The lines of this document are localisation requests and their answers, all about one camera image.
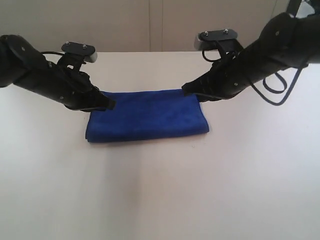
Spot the dark window frame post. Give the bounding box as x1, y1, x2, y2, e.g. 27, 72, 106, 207
286, 0, 302, 17

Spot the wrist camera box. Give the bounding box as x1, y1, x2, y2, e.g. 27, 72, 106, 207
57, 41, 98, 71
193, 28, 244, 62

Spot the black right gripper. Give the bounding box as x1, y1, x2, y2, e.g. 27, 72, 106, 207
181, 54, 265, 102

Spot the blue towel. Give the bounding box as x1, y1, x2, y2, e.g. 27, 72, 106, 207
85, 89, 210, 143

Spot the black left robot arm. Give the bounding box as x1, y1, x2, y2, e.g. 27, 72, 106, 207
0, 34, 116, 112

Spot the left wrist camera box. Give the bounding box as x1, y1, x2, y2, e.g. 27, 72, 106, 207
57, 41, 98, 71

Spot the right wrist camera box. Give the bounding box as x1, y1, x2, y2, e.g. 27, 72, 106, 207
193, 28, 244, 62

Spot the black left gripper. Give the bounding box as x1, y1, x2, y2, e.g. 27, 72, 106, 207
32, 66, 116, 112

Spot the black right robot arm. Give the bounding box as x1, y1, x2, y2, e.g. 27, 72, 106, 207
181, 12, 320, 106

